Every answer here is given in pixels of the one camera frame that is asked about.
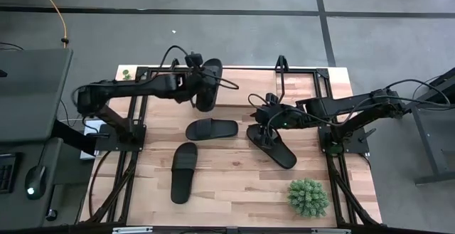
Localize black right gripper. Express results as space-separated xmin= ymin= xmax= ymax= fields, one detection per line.
xmin=255 ymin=104 xmax=304 ymax=149

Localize black computer mouse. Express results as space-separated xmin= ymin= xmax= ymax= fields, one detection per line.
xmin=24 ymin=165 xmax=47 ymax=201

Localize black aluminium table frame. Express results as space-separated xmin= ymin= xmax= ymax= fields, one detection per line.
xmin=80 ymin=65 xmax=383 ymax=228

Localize yellow cable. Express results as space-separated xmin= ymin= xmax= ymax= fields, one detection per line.
xmin=31 ymin=0 xmax=69 ymax=49

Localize black rubber slide sandal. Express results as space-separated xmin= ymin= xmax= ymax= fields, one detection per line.
xmin=246 ymin=122 xmax=298 ymax=170
xmin=185 ymin=117 xmax=240 ymax=142
xmin=170 ymin=142 xmax=199 ymax=205
xmin=194 ymin=58 xmax=224 ymax=113

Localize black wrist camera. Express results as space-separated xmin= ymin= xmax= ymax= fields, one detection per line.
xmin=184 ymin=51 xmax=204 ymax=68
xmin=264 ymin=92 xmax=282 ymax=107

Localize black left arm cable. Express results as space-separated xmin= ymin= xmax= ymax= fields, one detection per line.
xmin=202 ymin=70 xmax=240 ymax=91
xmin=156 ymin=44 xmax=191 ymax=70

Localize black keyboard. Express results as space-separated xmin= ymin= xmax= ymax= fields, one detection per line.
xmin=0 ymin=154 xmax=18 ymax=195

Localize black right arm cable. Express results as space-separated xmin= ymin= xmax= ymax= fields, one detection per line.
xmin=247 ymin=93 xmax=271 ymax=116
xmin=383 ymin=78 xmax=452 ymax=109

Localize dark grey desk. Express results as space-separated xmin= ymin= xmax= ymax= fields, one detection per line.
xmin=0 ymin=137 xmax=95 ymax=230

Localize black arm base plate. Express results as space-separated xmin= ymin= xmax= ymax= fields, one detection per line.
xmin=95 ymin=123 xmax=147 ymax=153
xmin=318 ymin=125 xmax=370 ymax=155

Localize silver metal bracket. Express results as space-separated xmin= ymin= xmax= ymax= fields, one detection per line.
xmin=311 ymin=228 xmax=352 ymax=234
xmin=112 ymin=226 xmax=154 ymax=234

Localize green artificial plant ball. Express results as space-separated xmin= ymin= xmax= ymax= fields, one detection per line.
xmin=287 ymin=178 xmax=331 ymax=218

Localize black metal stand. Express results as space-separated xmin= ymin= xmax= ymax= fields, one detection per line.
xmin=410 ymin=66 xmax=455 ymax=186

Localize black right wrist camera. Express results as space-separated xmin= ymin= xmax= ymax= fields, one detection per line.
xmin=264 ymin=92 xmax=282 ymax=107

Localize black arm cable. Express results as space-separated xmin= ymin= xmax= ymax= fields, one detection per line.
xmin=156 ymin=44 xmax=191 ymax=70
xmin=202 ymin=70 xmax=240 ymax=91
xmin=247 ymin=93 xmax=271 ymax=116
xmin=383 ymin=78 xmax=452 ymax=109

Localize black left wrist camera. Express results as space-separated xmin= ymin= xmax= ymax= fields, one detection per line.
xmin=184 ymin=51 xmax=204 ymax=68

